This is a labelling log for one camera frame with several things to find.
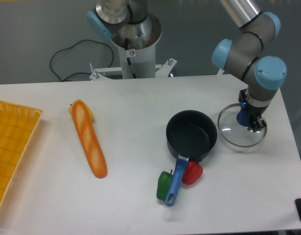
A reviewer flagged orange plastic basket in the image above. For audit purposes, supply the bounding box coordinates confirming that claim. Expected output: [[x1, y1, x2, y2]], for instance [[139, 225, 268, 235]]
[[0, 100, 43, 210]]

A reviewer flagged glass lid with blue knob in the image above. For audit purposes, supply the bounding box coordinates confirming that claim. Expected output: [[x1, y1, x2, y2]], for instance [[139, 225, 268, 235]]
[[217, 103, 267, 148]]

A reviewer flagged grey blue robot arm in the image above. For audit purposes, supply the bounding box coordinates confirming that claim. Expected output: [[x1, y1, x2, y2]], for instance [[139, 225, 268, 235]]
[[87, 0, 287, 132]]

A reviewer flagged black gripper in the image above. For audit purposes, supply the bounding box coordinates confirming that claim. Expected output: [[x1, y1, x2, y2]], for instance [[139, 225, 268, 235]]
[[238, 89, 270, 132]]

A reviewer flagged green bell pepper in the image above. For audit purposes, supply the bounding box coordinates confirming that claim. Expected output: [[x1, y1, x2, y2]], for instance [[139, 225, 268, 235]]
[[156, 171, 173, 201]]

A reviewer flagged black cable on floor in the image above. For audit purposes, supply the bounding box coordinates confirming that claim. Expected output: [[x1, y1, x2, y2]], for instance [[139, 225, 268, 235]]
[[49, 39, 114, 82]]

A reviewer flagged black saucepan with blue handle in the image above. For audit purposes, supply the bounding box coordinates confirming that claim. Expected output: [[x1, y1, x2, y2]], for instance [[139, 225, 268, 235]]
[[164, 110, 217, 206]]

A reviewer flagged orange baguette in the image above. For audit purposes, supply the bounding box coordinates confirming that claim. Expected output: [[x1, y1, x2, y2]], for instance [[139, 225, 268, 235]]
[[69, 100, 108, 179]]

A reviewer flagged red bell pepper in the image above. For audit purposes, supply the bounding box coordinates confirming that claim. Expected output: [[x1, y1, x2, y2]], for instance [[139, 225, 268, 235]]
[[182, 161, 203, 185]]

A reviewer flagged yellow pepper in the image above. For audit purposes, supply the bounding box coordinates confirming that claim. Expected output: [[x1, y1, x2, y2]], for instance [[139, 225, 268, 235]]
[[69, 99, 94, 122]]

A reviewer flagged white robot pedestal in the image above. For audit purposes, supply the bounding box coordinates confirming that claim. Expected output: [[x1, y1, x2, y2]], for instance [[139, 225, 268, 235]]
[[111, 13, 162, 79]]

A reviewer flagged white pedestal base frame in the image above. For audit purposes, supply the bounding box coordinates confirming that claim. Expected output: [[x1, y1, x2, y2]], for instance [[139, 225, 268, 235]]
[[88, 57, 178, 81]]

